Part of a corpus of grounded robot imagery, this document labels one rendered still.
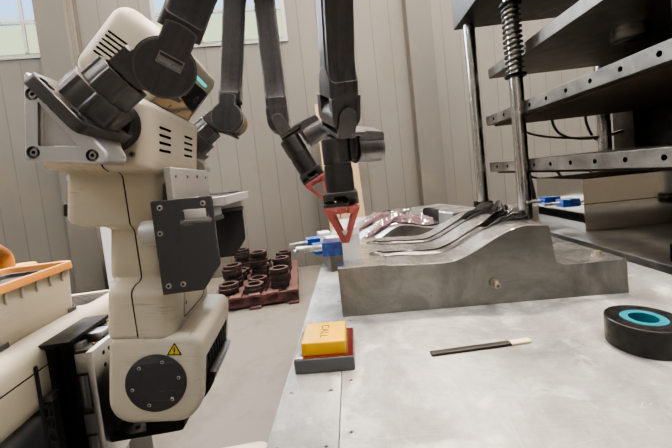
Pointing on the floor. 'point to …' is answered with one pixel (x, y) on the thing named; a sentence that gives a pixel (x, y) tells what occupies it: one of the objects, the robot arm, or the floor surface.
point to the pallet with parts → (260, 279)
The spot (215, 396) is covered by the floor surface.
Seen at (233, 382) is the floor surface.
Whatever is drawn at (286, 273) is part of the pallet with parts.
